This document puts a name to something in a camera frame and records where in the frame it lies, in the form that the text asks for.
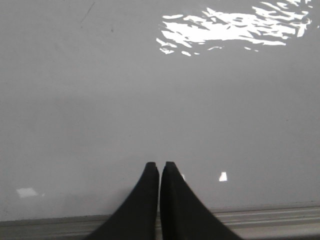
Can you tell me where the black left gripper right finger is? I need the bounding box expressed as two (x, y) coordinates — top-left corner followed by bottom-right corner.
(159, 161), (241, 240)

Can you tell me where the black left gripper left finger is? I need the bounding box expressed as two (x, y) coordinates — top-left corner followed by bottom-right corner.
(85, 162), (159, 240)

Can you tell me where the white whiteboard with aluminium frame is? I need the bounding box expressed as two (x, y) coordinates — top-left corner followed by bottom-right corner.
(0, 0), (320, 240)

